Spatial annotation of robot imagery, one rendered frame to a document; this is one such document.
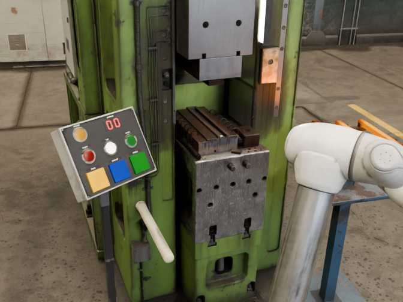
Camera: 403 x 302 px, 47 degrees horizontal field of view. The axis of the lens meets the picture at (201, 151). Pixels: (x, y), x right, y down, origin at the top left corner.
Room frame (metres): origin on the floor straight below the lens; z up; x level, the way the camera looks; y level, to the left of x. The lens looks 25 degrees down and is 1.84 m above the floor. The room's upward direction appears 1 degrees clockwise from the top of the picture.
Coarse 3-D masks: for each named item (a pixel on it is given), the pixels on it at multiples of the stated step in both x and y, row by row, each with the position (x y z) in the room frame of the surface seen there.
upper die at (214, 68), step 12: (180, 60) 2.15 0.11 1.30; (192, 60) 2.01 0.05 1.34; (204, 60) 1.94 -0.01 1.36; (216, 60) 1.96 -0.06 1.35; (228, 60) 1.98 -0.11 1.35; (240, 60) 2.00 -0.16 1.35; (192, 72) 2.00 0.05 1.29; (204, 72) 1.94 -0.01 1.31; (216, 72) 1.96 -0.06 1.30; (228, 72) 1.98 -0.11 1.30; (240, 72) 2.00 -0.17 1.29
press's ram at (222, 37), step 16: (176, 0) 2.04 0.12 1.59; (192, 0) 1.91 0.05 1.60; (208, 0) 1.94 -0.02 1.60; (224, 0) 1.97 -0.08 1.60; (240, 0) 1.99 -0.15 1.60; (176, 16) 2.04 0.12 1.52; (192, 16) 1.91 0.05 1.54; (208, 16) 1.94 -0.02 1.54; (224, 16) 1.97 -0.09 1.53; (240, 16) 2.00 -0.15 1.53; (176, 32) 2.04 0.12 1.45; (192, 32) 1.91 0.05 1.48; (208, 32) 1.94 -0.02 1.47; (224, 32) 1.97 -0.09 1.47; (240, 32) 2.00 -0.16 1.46; (176, 48) 2.04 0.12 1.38; (192, 48) 1.91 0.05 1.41; (208, 48) 1.94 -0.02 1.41; (224, 48) 1.97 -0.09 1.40; (240, 48) 2.00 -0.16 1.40
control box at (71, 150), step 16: (112, 112) 1.72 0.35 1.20; (128, 112) 1.76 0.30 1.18; (64, 128) 1.55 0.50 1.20; (80, 128) 1.59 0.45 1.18; (96, 128) 1.63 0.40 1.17; (128, 128) 1.72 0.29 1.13; (64, 144) 1.52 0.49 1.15; (80, 144) 1.55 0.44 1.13; (96, 144) 1.59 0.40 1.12; (144, 144) 1.72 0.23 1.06; (64, 160) 1.53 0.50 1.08; (80, 160) 1.52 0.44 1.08; (96, 160) 1.55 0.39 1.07; (112, 160) 1.60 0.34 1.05; (128, 160) 1.64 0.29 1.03; (80, 176) 1.48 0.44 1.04; (80, 192) 1.47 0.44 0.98; (96, 192) 1.48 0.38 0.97
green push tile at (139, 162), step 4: (140, 152) 1.68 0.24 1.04; (144, 152) 1.69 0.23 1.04; (132, 156) 1.65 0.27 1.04; (136, 156) 1.66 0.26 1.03; (140, 156) 1.67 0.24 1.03; (144, 156) 1.68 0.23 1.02; (132, 160) 1.64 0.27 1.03; (136, 160) 1.65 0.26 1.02; (140, 160) 1.66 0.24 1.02; (144, 160) 1.67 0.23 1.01; (132, 164) 1.63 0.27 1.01; (136, 164) 1.64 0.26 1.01; (140, 164) 1.65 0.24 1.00; (144, 164) 1.66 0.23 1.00; (148, 164) 1.67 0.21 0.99; (136, 168) 1.63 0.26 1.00; (140, 168) 1.64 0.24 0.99; (144, 168) 1.65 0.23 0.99; (148, 168) 1.66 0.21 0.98; (136, 172) 1.62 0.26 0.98; (140, 172) 1.63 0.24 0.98
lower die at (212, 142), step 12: (204, 108) 2.35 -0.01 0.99; (180, 120) 2.20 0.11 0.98; (192, 120) 2.18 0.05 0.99; (216, 120) 2.18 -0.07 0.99; (180, 132) 2.15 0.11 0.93; (204, 132) 2.02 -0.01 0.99; (228, 132) 2.02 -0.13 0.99; (204, 144) 1.94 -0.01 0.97; (216, 144) 1.96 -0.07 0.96; (228, 144) 1.99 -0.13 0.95
